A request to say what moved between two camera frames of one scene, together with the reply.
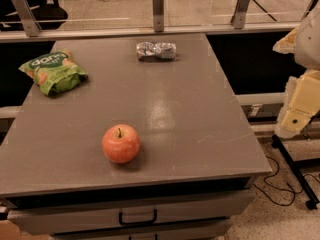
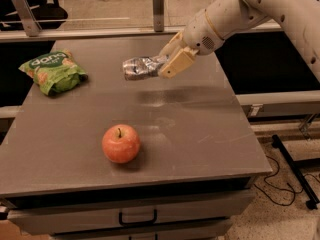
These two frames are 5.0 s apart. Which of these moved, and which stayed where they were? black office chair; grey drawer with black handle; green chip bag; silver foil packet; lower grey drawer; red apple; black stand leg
Moved: silver foil packet
Stayed: lower grey drawer; black office chair; grey drawer with black handle; black stand leg; green chip bag; red apple
